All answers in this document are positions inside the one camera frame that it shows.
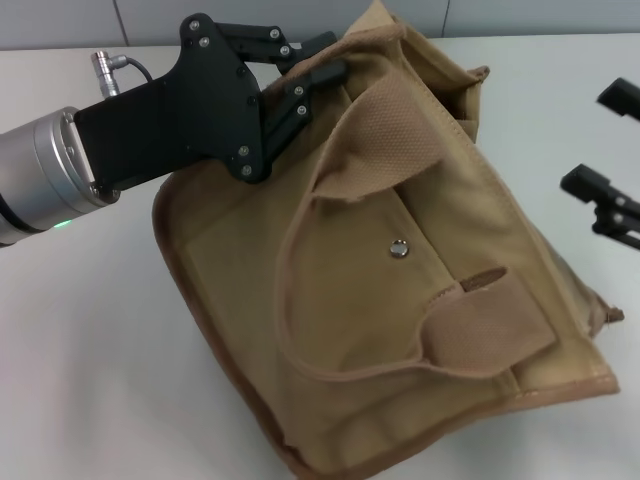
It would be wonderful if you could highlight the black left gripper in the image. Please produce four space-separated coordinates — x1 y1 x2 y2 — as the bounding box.
73 14 350 196

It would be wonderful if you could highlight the khaki canvas food bag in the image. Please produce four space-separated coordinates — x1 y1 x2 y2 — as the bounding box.
149 0 626 480

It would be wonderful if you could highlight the left gripper connector with cable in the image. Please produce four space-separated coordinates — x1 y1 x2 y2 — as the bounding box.
89 49 155 99

